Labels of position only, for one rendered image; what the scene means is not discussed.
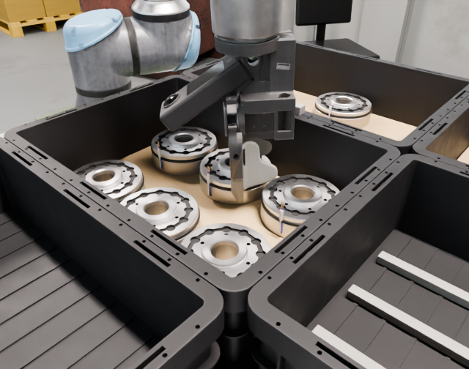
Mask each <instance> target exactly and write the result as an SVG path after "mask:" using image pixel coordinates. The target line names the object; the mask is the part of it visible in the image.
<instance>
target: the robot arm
mask: <svg viewBox="0 0 469 369"><path fill-rule="evenodd" d="M210 9H211V20H212V30H213V33H214V34H215V49H216V50H217V52H219V53H222V54H225V55H228V56H226V57H225V58H223V59H222V60H220V61H219V62H218V63H217V64H215V65H214V66H212V67H211V68H210V69H208V70H207V71H205V72H204V73H202V74H201V75H200V76H199V77H197V78H195V79H194V80H193V81H191V82H190V83H189V84H187V85H186V86H184V87H183V88H181V90H179V91H178V92H176V93H174V94H171V95H170V96H168V97H167V98H166V100H165V101H163V103H162V106H161V110H160V120H161V121H162V123H163V124H164V125H165V126H166V127H167V128H168V130H170V131H175V130H176V129H178V128H179V127H181V126H182V125H184V124H185V123H187V122H189V121H190V120H191V119H192V118H193V117H195V116H197V115H198V114H200V113H201V112H202V111H204V110H205V109H207V108H209V107H210V106H211V105H213V104H214V103H216V102H217V101H219V100H220V99H221V98H222V99H223V108H224V127H225V137H228V140H229V167H230V176H231V191H232V195H233V196H234V197H235V198H236V200H237V202H238V203H239V204H243V191H244V190H245V189H247V188H249V187H253V186H256V185H260V184H264V183H266V182H271V181H273V180H274V179H275V178H276V177H277V175H278V170H277V167H275V166H274V165H273V164H270V163H267V162H265V161H263V160H262V159H261V158H260V157H261V156H263V155H266V154H268V153H270V151H271V149H272V144H271V142H269V141H266V140H263V139H268V138H274V140H287V139H294V129H295V105H296V98H295V95H294V76H295V46H296V39H295V38H294V37H293V36H292V32H291V30H288V31H281V30H282V14H283V0H210ZM132 13H133V16H132V17H125V18H123V16H122V14H121V12H120V11H119V10H115V9H108V10H107V9H101V10H92V11H89V12H85V13H82V14H80V15H77V16H75V17H73V18H71V19H69V20H68V21H67V22H66V24H65V25H64V28H63V35H64V42H65V50H66V51H67V55H68V59H69V63H70V68H71V71H72V75H73V80H74V84H75V90H76V94H77V95H76V102H75V106H76V107H78V106H80V105H84V104H87V103H90V102H93V101H95V100H99V99H102V98H104V97H108V96H111V95H113V94H117V93H120V92H123V91H125V90H128V89H132V83H131V76H134V75H145V74H151V73H157V72H168V71H172V72H176V71H178V70H182V69H187V68H190V67H192V66H193V65H194V64H195V62H196V60H197V58H198V55H199V49H200V30H199V20H198V18H197V16H196V13H195V12H192V11H190V5H189V3H188V2H187V1H186V0H136V1H135V2H134V3H133V4H132ZM249 56H253V57H249ZM242 137H243V139H242ZM244 161H245V163H243V162H244Z"/></svg>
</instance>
